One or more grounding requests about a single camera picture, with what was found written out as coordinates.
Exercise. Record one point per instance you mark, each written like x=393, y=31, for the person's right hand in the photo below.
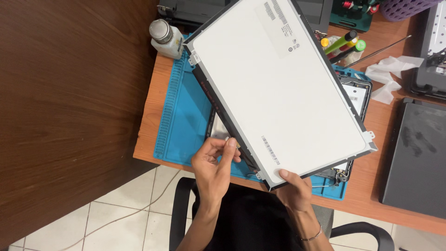
x=296, y=191

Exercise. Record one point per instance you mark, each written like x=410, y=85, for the person's left hand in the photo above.
x=212, y=174

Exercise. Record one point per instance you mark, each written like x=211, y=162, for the white laptop screen panel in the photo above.
x=278, y=94

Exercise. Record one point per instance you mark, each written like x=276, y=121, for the person's black clothing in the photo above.
x=249, y=219

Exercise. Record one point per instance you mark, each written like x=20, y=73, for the blue silicone repair mat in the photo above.
x=181, y=115

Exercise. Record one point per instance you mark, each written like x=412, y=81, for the black office chair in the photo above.
x=362, y=232

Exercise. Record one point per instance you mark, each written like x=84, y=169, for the dark grey closed laptop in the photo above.
x=416, y=157

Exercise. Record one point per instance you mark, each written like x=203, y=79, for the white solvent dispenser bottle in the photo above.
x=166, y=37

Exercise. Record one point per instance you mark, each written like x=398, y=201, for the crumpled white tissue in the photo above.
x=388, y=76

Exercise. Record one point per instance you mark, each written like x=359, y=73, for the black green capped screwdriver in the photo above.
x=348, y=52

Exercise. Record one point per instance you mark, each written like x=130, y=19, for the long metal rod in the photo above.
x=378, y=51

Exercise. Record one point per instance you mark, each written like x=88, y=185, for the black laptop base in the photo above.
x=195, y=10

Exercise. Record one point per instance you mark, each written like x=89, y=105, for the green tool case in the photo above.
x=352, y=15

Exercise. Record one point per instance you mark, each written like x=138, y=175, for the opened grey laptop base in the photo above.
x=430, y=52

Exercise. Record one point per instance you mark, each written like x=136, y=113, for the purple plastic basket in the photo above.
x=406, y=8

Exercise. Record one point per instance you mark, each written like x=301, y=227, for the black laptop lid frame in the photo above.
x=355, y=97

